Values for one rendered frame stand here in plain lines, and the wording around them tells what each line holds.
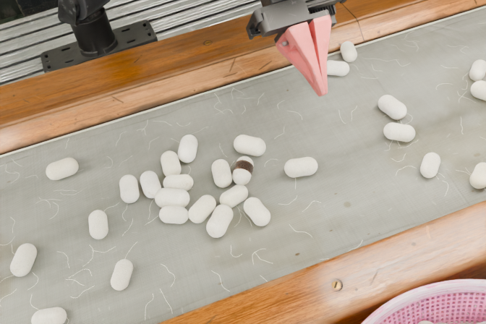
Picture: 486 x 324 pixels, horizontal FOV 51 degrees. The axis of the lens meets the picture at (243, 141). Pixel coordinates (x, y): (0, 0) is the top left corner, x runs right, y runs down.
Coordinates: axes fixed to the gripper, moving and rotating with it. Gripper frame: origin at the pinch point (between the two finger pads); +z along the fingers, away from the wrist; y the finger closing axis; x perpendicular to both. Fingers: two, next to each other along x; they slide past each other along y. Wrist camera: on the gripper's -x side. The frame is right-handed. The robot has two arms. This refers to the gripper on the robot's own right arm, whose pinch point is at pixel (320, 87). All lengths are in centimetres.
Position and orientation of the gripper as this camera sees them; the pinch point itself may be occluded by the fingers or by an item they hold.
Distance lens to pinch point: 54.8
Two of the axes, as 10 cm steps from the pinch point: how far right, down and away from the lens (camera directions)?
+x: -1.4, 0.9, 9.9
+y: 9.4, -3.0, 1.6
